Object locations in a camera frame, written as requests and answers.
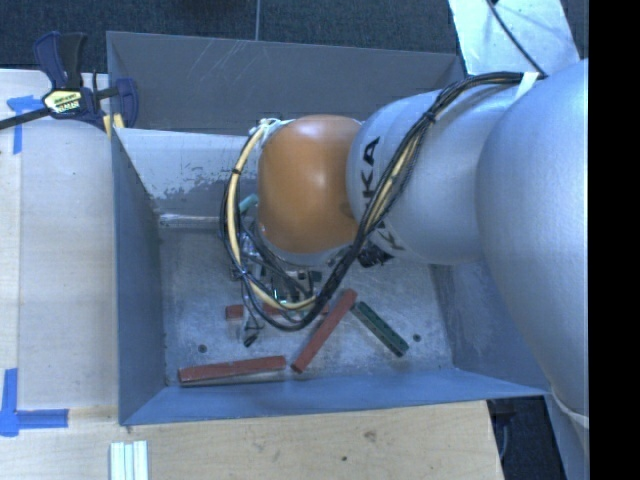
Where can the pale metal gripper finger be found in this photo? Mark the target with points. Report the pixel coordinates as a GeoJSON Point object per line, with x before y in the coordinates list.
{"type": "Point", "coordinates": [235, 328]}
{"type": "Point", "coordinates": [250, 339]}

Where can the pale wood board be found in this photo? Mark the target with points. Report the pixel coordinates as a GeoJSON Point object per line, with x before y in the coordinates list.
{"type": "Point", "coordinates": [67, 268]}

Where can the dark green flat block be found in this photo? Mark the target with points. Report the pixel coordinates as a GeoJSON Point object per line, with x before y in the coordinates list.
{"type": "Point", "coordinates": [382, 329]}

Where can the grey metal bin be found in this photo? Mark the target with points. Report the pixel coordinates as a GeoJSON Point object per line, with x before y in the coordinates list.
{"type": "Point", "coordinates": [200, 288]}

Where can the red-brown flat block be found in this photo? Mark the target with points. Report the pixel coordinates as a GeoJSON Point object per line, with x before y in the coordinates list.
{"type": "Point", "coordinates": [232, 369]}
{"type": "Point", "coordinates": [325, 330]}

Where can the black cylinder on white bracket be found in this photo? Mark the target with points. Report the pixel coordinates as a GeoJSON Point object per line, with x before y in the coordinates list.
{"type": "Point", "coordinates": [374, 257]}

